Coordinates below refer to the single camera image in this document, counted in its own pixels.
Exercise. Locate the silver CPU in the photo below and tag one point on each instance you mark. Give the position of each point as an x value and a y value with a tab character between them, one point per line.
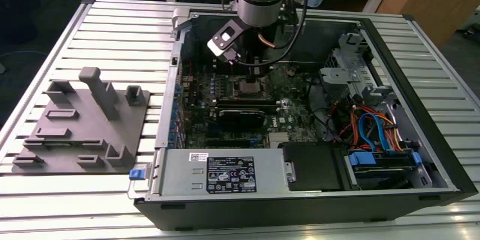
251	87

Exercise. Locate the CPU socket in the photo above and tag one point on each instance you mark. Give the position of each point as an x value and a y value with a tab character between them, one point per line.
236	91

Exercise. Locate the black expansion slot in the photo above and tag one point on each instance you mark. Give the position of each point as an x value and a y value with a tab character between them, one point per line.
224	143

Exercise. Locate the silver metal drive cage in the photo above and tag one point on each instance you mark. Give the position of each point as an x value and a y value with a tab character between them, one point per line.
335	75

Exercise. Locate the green motherboard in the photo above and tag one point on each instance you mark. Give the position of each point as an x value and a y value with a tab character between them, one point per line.
296	110

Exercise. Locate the black graphics card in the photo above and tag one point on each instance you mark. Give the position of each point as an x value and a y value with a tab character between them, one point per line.
240	119

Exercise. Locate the small silver heatsink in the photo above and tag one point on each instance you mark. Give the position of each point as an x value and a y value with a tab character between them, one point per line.
279	136

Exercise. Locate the silver power supply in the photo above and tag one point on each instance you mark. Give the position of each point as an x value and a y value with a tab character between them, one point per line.
180	172

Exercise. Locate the hard disk in blue carrier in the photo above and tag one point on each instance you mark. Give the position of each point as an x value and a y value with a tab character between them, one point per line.
362	159

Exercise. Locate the wooden cabinet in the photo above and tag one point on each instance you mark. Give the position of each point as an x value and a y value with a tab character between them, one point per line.
439	4

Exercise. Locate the grey parts rack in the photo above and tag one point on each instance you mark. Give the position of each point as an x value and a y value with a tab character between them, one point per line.
94	138

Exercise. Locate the blue case latch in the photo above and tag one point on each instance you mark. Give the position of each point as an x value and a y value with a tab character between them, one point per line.
136	174

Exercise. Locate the black PC case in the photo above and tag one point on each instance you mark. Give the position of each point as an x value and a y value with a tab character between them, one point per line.
263	212

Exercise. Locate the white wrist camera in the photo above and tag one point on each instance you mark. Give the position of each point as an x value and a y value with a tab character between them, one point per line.
224	37

